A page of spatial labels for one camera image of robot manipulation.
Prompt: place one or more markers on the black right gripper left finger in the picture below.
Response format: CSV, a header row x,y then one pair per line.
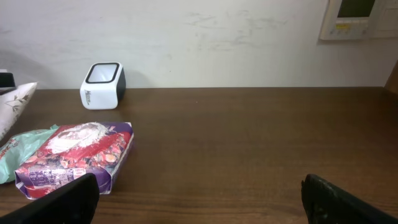
x,y
73,203

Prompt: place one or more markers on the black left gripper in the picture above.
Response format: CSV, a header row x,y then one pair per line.
x,y
7,82

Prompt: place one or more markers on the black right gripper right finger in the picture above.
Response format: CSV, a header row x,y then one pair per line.
x,y
324,202

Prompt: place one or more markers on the red purple tissue pack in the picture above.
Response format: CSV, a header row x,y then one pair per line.
x,y
73,151

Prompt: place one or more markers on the green wet wipes pack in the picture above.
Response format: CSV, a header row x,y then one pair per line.
x,y
19,148

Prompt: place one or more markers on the white barcode scanner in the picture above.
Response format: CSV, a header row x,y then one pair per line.
x,y
104,86

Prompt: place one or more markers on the white cream tube gold cap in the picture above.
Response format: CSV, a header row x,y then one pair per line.
x,y
13,104

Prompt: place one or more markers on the white wall control panel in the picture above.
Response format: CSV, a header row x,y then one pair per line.
x,y
359,20

